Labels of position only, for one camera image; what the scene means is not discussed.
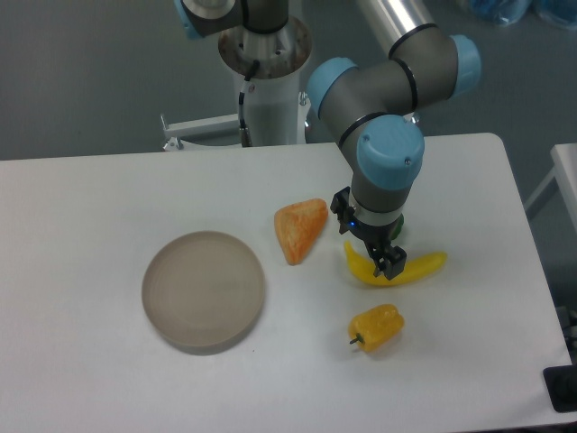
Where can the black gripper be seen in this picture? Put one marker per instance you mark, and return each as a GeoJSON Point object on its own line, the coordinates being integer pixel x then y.
{"type": "Point", "coordinates": [374, 229]}

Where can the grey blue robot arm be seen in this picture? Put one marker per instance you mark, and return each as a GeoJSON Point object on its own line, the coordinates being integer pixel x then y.
{"type": "Point", "coordinates": [386, 154]}

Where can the yellow bell pepper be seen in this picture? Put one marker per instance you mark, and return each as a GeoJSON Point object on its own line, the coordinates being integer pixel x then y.
{"type": "Point", "coordinates": [374, 327]}

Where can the green vegetable behind gripper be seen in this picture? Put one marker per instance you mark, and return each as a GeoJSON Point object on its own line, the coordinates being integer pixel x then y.
{"type": "Point", "coordinates": [397, 228]}

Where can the yellow banana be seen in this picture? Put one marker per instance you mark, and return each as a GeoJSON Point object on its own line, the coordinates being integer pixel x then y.
{"type": "Point", "coordinates": [415, 270]}

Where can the orange triangular toast slice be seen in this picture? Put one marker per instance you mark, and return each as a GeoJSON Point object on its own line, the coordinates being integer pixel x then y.
{"type": "Point", "coordinates": [297, 226]}

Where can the beige round plate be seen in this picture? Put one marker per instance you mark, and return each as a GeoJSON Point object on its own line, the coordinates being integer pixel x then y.
{"type": "Point", "coordinates": [204, 292]}

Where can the white side table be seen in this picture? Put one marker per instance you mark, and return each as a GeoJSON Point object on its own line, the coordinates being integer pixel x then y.
{"type": "Point", "coordinates": [561, 178]}

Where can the black device at edge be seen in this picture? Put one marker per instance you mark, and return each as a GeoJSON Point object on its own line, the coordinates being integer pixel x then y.
{"type": "Point", "coordinates": [560, 383]}

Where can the blue plastic bag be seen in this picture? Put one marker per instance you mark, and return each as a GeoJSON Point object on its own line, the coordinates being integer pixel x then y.
{"type": "Point", "coordinates": [558, 13]}

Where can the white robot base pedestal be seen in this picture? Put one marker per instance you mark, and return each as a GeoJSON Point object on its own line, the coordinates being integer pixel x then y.
{"type": "Point", "coordinates": [266, 49]}

